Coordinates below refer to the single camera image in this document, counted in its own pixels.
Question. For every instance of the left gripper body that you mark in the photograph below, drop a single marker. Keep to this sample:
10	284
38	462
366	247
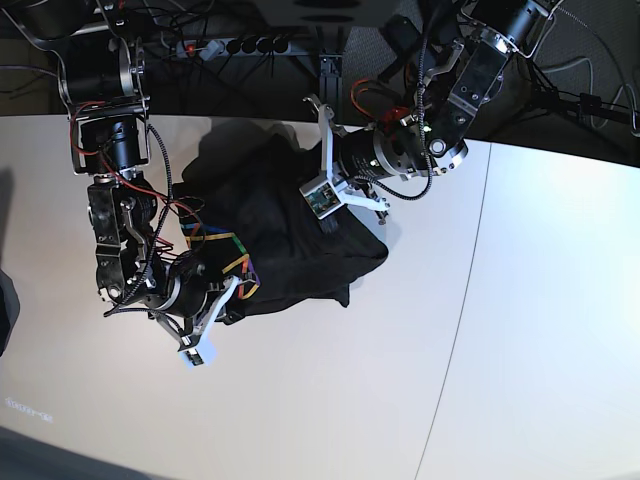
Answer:
358	162

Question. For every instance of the dark object at left edge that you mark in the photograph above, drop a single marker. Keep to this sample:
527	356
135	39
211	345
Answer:
10	309

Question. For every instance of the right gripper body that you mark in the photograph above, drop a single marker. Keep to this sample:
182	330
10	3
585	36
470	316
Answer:
189	300

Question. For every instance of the black tripod stand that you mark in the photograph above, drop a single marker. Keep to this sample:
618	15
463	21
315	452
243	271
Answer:
588	112

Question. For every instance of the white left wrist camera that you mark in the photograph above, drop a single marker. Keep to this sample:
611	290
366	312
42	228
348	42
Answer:
321	196

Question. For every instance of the white power strip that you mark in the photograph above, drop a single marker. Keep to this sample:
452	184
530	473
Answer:
245	46

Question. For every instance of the black T-shirt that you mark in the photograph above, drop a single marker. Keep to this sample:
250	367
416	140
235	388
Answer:
244	185

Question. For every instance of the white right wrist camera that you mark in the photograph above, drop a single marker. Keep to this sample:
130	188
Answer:
203	354

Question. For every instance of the aluminium table leg profile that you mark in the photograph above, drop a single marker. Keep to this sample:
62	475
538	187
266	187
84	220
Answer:
331	45

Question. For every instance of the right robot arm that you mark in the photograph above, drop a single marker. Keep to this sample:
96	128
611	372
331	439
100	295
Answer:
100	74

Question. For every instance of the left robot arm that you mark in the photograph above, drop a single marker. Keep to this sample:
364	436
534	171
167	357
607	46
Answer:
463	51

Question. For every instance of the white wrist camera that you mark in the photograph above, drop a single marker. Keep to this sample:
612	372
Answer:
203	354
321	196

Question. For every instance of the white plug adapter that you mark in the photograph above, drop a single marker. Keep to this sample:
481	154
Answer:
211	50

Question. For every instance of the black power brick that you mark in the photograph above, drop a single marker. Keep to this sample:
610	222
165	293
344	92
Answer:
400	34

